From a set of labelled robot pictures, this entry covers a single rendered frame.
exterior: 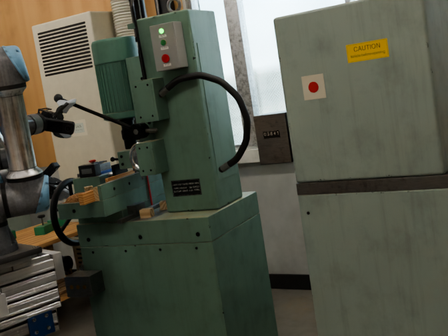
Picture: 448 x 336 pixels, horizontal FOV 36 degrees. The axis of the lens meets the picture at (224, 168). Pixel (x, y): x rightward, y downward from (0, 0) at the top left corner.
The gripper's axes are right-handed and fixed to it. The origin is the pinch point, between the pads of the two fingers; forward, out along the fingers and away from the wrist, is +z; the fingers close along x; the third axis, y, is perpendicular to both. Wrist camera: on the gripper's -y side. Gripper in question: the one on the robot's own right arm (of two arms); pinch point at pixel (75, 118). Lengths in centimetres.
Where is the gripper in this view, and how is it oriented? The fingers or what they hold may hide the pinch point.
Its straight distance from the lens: 273.0
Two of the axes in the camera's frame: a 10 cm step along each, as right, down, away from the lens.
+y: -8.8, -3.1, 3.6
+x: -2.0, 9.3, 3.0
